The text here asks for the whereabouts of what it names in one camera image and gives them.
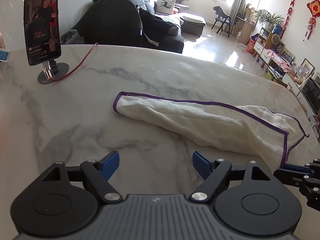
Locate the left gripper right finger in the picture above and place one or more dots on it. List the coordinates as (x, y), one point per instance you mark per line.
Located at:
(247, 199)

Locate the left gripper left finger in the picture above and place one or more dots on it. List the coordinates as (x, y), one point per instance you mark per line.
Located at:
(65, 199)

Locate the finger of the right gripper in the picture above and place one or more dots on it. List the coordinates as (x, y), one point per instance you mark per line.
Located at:
(298, 176)

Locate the white towel purple trim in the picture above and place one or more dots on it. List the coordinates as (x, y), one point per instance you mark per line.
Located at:
(252, 130)

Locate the black microwave oven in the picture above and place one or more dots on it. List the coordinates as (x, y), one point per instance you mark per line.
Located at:
(311, 91)

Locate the small white desk fan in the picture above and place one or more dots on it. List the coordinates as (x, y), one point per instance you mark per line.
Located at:
(301, 72)

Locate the white shelf cabinet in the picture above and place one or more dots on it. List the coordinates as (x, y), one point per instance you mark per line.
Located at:
(268, 52)

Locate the round black phone stand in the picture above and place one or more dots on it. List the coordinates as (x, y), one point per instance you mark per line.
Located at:
(52, 71)

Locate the green potted plant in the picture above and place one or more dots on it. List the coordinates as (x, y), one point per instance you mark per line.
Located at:
(268, 19)

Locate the small blue white box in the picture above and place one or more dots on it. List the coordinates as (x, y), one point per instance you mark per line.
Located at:
(4, 55)

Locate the red chinese knot decoration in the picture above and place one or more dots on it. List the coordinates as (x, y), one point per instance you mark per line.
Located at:
(314, 7)

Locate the wooden chair with cushion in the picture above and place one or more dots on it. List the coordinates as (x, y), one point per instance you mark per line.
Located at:
(223, 19)

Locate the dark grey sofa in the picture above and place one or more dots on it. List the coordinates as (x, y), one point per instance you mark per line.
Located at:
(164, 32)

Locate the black smartphone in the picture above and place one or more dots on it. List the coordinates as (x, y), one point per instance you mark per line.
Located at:
(41, 30)

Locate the white deer print pillow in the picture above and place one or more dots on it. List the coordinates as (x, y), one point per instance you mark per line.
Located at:
(165, 7)

